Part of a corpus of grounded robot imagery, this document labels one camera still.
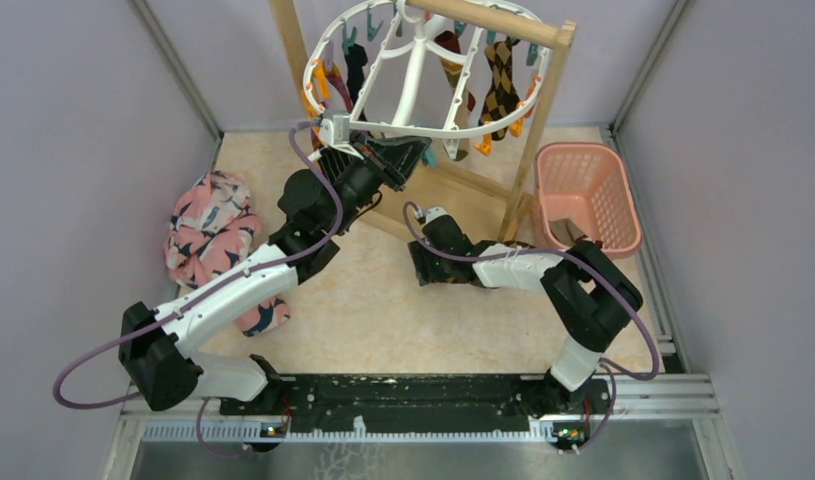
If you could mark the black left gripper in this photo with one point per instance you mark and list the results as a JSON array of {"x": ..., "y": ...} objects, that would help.
[{"x": 391, "y": 160}]

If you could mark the wooden hanger stand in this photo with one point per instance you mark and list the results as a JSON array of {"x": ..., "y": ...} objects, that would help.
[{"x": 491, "y": 208}]

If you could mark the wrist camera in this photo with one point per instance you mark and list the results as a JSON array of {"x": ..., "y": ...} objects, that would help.
[
  {"x": 425, "y": 216},
  {"x": 334, "y": 129}
]

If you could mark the orange clothespin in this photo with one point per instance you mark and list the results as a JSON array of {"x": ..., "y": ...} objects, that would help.
[
  {"x": 315, "y": 89},
  {"x": 513, "y": 124}
]

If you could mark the pink laundry basket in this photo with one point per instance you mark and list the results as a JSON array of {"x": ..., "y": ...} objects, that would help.
[{"x": 587, "y": 183}]

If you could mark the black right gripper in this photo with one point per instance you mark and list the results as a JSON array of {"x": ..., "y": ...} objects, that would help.
[{"x": 420, "y": 254}]

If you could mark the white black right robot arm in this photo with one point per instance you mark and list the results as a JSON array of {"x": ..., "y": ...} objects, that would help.
[{"x": 592, "y": 297}]

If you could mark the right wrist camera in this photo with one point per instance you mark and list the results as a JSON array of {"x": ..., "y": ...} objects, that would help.
[{"x": 425, "y": 216}]

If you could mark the black white striped sock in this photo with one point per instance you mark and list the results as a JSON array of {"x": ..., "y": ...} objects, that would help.
[{"x": 356, "y": 60}]

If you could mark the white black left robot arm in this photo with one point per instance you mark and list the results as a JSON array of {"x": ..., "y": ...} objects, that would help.
[{"x": 161, "y": 348}]

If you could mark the pink navy patterned cloth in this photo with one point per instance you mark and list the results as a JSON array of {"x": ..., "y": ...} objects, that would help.
[{"x": 212, "y": 229}]

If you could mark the brown argyle sock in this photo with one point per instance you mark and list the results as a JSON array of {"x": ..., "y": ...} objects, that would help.
[{"x": 502, "y": 97}]

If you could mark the maroon purple striped sock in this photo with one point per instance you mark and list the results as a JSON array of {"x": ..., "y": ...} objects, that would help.
[{"x": 335, "y": 79}]

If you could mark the white plastic sock hanger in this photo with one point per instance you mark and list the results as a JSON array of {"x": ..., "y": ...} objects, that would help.
[{"x": 383, "y": 100}]

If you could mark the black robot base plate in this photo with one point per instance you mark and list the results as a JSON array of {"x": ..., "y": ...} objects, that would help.
[{"x": 428, "y": 404}]

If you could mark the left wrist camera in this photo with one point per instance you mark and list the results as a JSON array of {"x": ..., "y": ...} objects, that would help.
[{"x": 334, "y": 129}]

